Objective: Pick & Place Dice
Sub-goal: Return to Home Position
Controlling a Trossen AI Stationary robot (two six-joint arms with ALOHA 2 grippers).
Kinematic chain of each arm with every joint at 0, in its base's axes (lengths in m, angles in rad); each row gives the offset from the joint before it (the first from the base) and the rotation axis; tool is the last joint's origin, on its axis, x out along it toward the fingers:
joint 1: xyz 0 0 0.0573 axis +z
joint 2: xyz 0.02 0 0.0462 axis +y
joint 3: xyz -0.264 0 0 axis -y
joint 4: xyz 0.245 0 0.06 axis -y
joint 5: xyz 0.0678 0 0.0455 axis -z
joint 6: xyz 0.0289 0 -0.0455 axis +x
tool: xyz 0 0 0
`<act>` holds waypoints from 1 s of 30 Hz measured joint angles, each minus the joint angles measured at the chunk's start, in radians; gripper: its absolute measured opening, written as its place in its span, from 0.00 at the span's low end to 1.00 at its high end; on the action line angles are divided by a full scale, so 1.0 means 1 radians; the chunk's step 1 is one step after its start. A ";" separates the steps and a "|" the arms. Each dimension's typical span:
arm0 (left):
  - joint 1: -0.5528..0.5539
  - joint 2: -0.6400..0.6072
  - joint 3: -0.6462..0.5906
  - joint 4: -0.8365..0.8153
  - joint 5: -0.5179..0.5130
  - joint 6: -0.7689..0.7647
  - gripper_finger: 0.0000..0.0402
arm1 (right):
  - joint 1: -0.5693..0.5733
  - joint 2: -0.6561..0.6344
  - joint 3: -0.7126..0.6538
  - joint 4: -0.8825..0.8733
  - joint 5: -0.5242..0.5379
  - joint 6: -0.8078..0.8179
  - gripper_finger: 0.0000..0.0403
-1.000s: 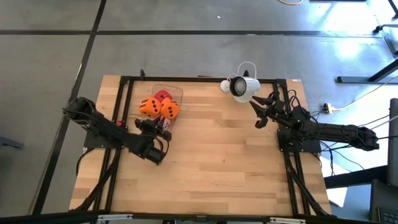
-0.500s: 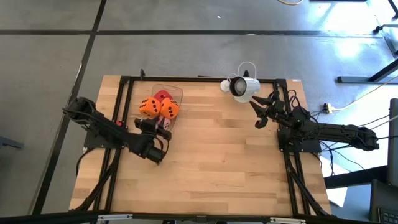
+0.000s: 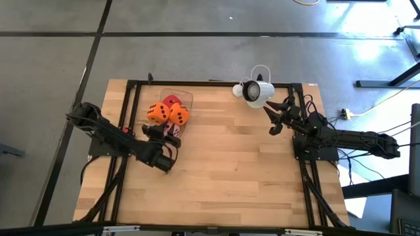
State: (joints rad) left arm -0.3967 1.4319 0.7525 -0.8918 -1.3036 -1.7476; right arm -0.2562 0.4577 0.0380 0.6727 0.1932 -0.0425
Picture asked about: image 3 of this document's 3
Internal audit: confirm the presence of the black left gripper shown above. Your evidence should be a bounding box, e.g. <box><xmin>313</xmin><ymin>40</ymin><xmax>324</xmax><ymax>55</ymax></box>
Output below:
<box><xmin>141</xmin><ymin>123</ymin><xmax>182</xmax><ymax>155</ymax></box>

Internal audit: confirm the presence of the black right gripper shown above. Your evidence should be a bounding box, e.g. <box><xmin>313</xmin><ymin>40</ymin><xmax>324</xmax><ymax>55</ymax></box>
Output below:
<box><xmin>262</xmin><ymin>95</ymin><xmax>306</xmax><ymax>136</ymax></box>

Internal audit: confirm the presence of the large pink foam die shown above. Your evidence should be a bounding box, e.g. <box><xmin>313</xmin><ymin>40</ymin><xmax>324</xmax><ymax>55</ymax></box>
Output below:
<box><xmin>163</xmin><ymin>121</ymin><xmax>182</xmax><ymax>138</ymax></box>

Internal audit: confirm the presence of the large orange foam die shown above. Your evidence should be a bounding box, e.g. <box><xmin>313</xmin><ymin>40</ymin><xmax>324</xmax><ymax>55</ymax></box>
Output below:
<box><xmin>168</xmin><ymin>102</ymin><xmax>191</xmax><ymax>127</ymax></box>
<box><xmin>146</xmin><ymin>102</ymin><xmax>171</xmax><ymax>126</ymax></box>

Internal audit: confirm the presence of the large red foam die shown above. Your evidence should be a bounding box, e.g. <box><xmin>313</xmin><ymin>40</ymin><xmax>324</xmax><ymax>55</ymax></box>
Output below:
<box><xmin>162</xmin><ymin>94</ymin><xmax>183</xmax><ymax>109</ymax></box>

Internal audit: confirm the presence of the clear plastic bin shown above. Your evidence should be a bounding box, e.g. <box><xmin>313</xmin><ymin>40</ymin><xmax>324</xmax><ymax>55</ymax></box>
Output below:
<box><xmin>159</xmin><ymin>88</ymin><xmax>194</xmax><ymax>139</ymax></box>

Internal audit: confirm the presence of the black desk leg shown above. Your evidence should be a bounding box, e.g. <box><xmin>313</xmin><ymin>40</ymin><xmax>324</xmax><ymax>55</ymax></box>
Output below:
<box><xmin>356</xmin><ymin>61</ymin><xmax>420</xmax><ymax>89</ymax></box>

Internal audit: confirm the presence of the black floor bar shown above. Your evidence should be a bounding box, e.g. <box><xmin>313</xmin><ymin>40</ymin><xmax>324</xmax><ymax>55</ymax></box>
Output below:
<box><xmin>341</xmin><ymin>173</ymin><xmax>410</xmax><ymax>199</ymax></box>

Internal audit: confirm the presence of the grey floor object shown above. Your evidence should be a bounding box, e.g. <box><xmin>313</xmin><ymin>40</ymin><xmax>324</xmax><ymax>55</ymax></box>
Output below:
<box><xmin>0</xmin><ymin>143</ymin><xmax>26</xmax><ymax>158</ymax></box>

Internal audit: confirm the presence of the black box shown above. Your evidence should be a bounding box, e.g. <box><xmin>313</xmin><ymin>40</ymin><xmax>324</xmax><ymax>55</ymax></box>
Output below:
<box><xmin>389</xmin><ymin>189</ymin><xmax>420</xmax><ymax>236</ymax></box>

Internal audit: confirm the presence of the white lamp cable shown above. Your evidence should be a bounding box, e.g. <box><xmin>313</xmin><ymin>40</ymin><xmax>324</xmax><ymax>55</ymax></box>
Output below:
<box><xmin>232</xmin><ymin>77</ymin><xmax>252</xmax><ymax>98</ymax></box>

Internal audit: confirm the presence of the black aluminium table frame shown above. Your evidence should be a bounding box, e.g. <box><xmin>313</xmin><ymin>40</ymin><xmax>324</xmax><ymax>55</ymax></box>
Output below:
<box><xmin>73</xmin><ymin>79</ymin><xmax>357</xmax><ymax>236</ymax></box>

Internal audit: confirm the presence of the yellow extension cord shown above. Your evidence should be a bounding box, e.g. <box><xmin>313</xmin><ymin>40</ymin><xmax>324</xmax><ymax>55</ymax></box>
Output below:
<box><xmin>340</xmin><ymin>80</ymin><xmax>420</xmax><ymax>121</ymax></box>

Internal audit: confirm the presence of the yellow cable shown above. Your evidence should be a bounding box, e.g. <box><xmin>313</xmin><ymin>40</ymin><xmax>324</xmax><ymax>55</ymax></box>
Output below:
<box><xmin>291</xmin><ymin>0</ymin><xmax>321</xmax><ymax>7</ymax></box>

